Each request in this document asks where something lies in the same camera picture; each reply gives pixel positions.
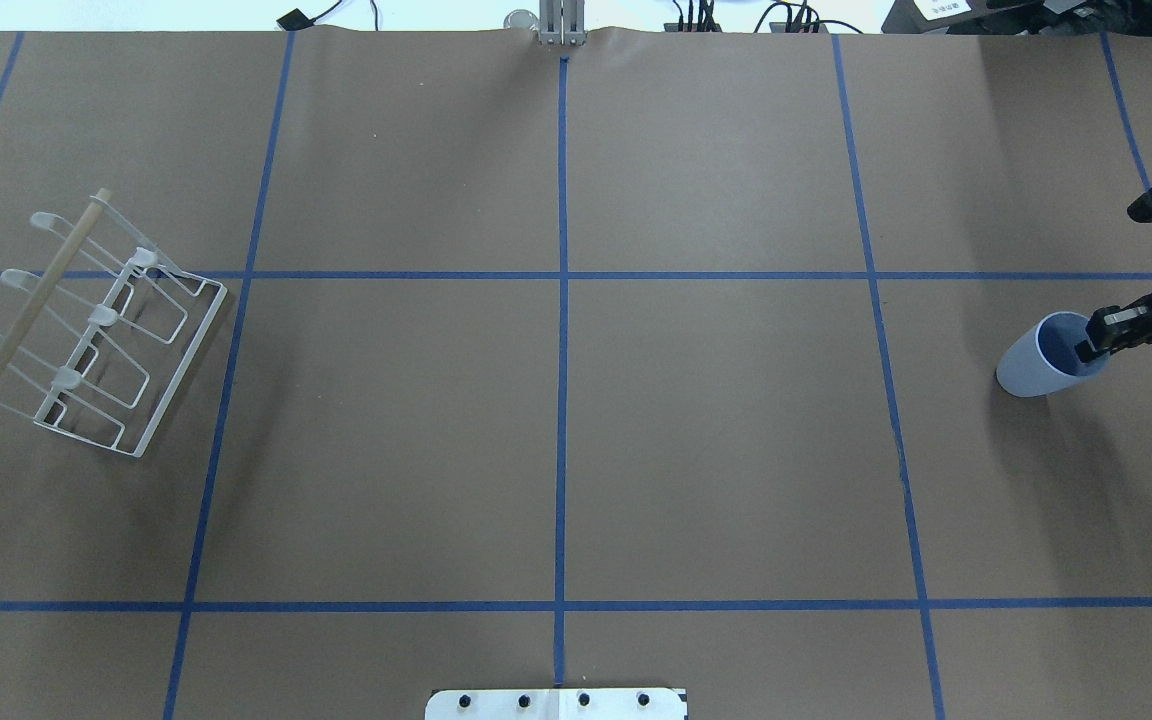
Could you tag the blue plastic cup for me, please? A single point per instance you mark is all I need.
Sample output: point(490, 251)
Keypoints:
point(1044, 359)

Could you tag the small black sensor puck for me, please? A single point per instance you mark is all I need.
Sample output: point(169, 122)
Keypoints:
point(295, 21)

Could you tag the aluminium frame post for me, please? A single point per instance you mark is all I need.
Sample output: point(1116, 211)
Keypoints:
point(562, 23)

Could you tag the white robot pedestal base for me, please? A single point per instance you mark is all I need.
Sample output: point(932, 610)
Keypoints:
point(559, 703)

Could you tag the white wire cup holder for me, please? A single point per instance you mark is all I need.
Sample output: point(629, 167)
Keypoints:
point(108, 334)

